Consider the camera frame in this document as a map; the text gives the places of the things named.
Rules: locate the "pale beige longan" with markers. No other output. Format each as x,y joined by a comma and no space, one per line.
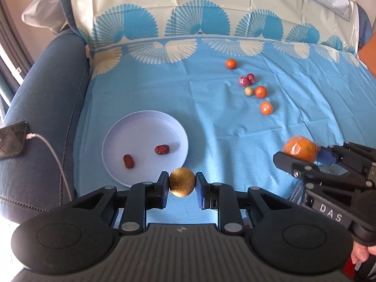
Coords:
248,91

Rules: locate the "pale blue round plate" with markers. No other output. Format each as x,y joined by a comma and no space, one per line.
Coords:
141,141

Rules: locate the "white clip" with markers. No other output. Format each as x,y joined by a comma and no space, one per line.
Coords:
87,51

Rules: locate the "large orange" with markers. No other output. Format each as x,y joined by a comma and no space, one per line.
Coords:
301,148

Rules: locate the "golden brown longan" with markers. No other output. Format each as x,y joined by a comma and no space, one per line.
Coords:
181,181

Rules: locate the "person's right hand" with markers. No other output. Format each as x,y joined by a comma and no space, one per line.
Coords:
359,252

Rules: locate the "plastic-wrapped red fruit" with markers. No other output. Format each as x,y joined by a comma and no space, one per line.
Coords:
251,77

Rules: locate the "blue fan-print cloth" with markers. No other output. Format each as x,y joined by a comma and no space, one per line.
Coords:
223,123

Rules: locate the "dark curtain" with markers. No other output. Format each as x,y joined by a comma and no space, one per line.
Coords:
7,35

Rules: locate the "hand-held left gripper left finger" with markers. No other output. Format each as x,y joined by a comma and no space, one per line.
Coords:
164,188

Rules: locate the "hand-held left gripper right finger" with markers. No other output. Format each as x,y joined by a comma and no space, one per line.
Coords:
200,190

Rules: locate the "orange-brown panel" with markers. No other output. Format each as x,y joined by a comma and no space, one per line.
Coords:
367,60

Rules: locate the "dried red date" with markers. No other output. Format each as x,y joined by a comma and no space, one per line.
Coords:
128,161
162,149

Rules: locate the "red candy ball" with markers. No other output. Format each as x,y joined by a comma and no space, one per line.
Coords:
243,81

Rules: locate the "plastic-wrapped small tangerine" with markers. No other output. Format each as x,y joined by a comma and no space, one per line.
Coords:
266,107

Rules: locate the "black smartphone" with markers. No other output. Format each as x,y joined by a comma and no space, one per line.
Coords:
12,141

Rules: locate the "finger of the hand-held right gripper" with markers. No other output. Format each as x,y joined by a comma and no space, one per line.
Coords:
293,163
326,155

